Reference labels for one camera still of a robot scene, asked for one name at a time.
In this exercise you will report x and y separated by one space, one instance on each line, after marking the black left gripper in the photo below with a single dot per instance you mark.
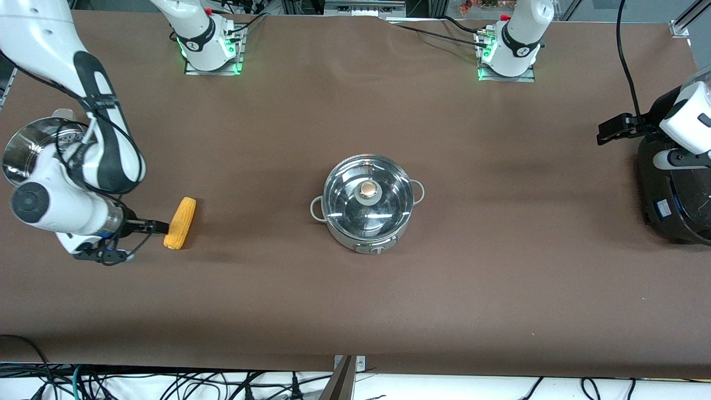
639 126

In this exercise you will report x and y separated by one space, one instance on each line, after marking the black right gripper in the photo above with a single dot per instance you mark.
131 224

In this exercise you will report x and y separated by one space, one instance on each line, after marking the yellow corn cob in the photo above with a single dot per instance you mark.
180 222

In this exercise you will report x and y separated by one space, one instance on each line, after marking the glass pot lid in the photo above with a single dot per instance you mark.
367 191

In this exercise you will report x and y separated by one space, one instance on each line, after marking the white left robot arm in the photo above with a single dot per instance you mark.
519 33

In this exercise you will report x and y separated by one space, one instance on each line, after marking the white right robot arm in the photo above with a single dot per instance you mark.
44 33

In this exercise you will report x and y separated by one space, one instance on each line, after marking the silver steamer pot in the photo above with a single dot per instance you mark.
28 147

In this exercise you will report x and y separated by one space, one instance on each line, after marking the silver electric cooking pot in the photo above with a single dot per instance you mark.
333 222

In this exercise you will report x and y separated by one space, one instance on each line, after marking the black rice cooker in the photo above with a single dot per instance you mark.
675 205

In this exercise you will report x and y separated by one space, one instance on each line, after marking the orange background object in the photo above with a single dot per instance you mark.
469 5

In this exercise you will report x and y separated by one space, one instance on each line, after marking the grey power strip box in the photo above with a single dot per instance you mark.
364 8

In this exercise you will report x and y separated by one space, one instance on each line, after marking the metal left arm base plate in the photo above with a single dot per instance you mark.
530 75

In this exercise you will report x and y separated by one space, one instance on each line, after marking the metal corner bracket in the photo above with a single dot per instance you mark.
680 29

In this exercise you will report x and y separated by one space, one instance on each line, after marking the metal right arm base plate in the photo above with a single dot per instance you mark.
240 53

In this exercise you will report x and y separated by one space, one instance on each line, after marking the dark camera stand bar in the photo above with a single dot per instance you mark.
339 383

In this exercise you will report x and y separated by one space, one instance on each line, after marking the metal table clamp bracket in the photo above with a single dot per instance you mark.
360 364

